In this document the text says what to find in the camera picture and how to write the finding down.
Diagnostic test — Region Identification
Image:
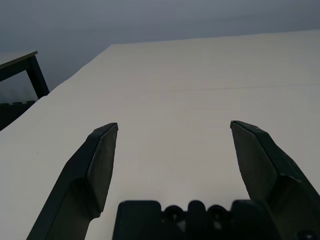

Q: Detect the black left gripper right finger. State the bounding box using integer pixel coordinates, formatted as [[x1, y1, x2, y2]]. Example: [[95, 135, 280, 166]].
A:
[[230, 120, 320, 240]]

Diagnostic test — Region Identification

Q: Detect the black foam floor mat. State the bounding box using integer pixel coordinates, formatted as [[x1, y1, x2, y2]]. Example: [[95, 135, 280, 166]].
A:
[[0, 99, 36, 131]]

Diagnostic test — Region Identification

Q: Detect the side table with black legs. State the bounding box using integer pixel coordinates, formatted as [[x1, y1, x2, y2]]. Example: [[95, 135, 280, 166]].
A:
[[0, 50, 50, 101]]

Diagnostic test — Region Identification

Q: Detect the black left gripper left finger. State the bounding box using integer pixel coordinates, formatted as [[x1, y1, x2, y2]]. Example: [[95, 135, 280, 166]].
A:
[[26, 122, 119, 240]]

